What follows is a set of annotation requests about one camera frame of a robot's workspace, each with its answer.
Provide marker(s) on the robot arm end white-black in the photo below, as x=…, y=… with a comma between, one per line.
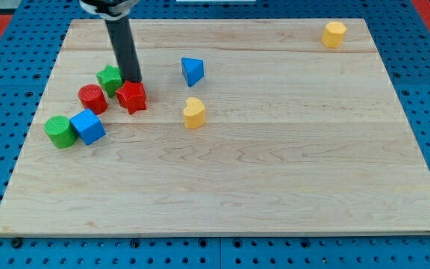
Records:
x=108, y=9

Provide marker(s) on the green star block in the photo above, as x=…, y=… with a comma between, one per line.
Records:
x=109, y=80

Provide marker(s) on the blue cube block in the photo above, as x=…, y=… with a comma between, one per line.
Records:
x=87, y=126

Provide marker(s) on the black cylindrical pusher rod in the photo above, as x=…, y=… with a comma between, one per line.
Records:
x=124, y=49

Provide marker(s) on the green cylinder block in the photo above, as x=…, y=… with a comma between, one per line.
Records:
x=60, y=132

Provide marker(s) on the blue triangle block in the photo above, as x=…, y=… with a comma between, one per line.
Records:
x=193, y=70

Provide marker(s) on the red cylinder block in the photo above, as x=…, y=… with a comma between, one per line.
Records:
x=92, y=97

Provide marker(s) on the wooden board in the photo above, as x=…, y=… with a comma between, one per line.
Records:
x=299, y=140

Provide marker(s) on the red star block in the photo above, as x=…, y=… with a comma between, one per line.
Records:
x=132, y=96

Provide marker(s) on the yellow heart block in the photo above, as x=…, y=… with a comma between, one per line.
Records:
x=194, y=113

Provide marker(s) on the yellow hexagon block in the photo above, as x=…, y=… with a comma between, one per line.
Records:
x=333, y=34

